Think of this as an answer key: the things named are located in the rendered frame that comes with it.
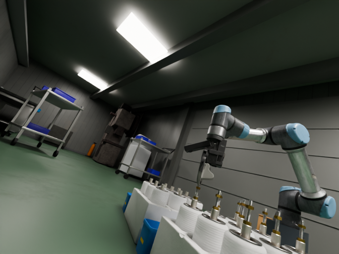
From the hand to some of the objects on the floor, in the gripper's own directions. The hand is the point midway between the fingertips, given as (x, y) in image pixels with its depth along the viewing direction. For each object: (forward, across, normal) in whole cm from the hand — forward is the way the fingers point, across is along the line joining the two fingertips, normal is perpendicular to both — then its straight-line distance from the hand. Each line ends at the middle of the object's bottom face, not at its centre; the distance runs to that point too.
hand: (198, 182), depth 63 cm
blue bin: (+35, +15, +6) cm, 38 cm away
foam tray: (+35, +40, +20) cm, 56 cm away
